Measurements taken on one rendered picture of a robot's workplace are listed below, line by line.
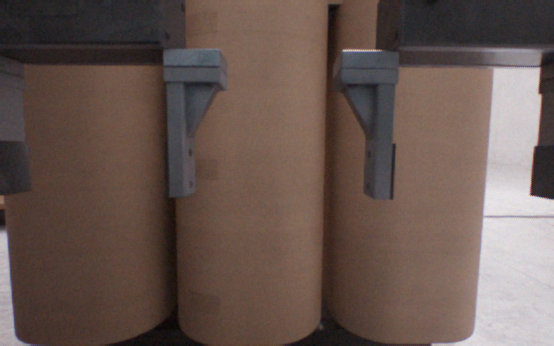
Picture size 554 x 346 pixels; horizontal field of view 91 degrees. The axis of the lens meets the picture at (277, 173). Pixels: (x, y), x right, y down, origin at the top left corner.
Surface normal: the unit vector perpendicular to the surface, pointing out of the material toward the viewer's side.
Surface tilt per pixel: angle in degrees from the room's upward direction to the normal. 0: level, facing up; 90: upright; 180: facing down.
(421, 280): 90
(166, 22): 90
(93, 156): 90
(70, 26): 90
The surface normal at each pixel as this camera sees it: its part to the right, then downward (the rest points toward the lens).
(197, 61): 0.00, 0.08
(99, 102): 0.36, 0.08
